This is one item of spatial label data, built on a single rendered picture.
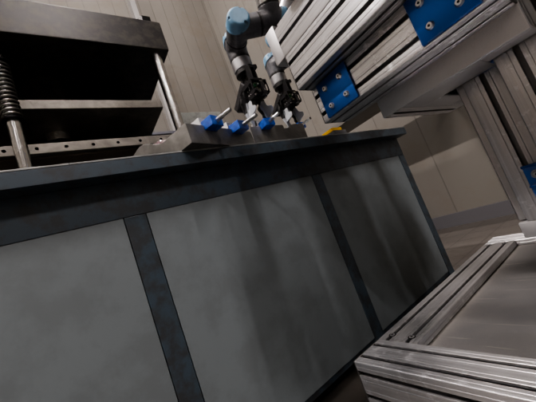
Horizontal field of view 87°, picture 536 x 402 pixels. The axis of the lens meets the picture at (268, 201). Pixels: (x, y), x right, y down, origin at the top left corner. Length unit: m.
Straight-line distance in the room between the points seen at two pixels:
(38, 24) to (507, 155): 1.96
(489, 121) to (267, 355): 0.75
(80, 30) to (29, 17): 0.20
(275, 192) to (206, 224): 0.27
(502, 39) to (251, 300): 0.75
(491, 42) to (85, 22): 1.84
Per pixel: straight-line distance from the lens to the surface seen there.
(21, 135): 1.69
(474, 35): 0.67
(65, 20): 2.02
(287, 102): 1.33
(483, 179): 3.07
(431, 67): 0.69
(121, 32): 2.05
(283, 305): 0.87
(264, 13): 1.12
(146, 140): 1.78
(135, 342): 0.72
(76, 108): 1.86
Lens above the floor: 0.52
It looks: 7 degrees up
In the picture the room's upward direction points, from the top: 20 degrees counter-clockwise
